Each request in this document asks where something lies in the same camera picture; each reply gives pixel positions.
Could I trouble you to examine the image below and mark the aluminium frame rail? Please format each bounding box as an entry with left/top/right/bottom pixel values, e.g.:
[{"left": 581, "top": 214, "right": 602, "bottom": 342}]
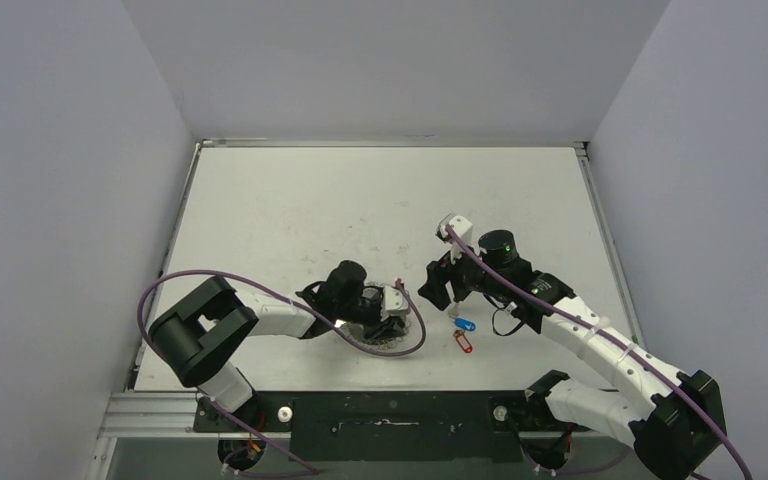
[{"left": 95, "top": 390, "right": 695, "bottom": 440}]

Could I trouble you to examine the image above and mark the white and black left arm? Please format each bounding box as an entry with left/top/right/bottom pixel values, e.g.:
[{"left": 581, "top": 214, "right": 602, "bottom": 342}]
[{"left": 137, "top": 260, "right": 413, "bottom": 431}]

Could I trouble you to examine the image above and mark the red key tag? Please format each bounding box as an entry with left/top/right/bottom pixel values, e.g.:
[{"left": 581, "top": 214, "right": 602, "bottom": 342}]
[{"left": 453, "top": 330, "right": 473, "bottom": 354}]

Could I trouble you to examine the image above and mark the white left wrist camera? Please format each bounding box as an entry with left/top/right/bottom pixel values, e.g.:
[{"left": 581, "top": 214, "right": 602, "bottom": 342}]
[{"left": 382, "top": 285, "right": 410, "bottom": 316}]

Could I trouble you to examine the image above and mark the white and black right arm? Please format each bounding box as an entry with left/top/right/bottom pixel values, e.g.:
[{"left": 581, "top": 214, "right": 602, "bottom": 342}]
[{"left": 419, "top": 221, "right": 727, "bottom": 479}]

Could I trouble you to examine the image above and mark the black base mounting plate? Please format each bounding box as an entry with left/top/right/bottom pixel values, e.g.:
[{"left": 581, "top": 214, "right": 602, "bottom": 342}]
[{"left": 191, "top": 390, "right": 592, "bottom": 464}]

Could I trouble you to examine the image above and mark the blue key tag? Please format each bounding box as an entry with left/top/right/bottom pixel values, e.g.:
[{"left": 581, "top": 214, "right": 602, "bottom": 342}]
[{"left": 454, "top": 318, "right": 476, "bottom": 332}]

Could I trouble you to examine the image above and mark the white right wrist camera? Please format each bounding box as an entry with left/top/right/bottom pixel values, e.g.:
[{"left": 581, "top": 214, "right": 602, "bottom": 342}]
[{"left": 435, "top": 213, "right": 473, "bottom": 264}]

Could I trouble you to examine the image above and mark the metal ring disc with keyrings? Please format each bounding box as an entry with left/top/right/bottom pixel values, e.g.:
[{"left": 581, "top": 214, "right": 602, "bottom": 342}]
[{"left": 347, "top": 282, "right": 413, "bottom": 352}]

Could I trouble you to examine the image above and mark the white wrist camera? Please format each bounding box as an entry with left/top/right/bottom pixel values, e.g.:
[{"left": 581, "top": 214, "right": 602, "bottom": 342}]
[
  {"left": 435, "top": 213, "right": 473, "bottom": 264},
  {"left": 382, "top": 285, "right": 410, "bottom": 316}
]

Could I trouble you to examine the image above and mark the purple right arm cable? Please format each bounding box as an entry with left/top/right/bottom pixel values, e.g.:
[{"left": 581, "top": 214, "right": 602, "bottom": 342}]
[{"left": 445, "top": 225, "right": 756, "bottom": 480}]

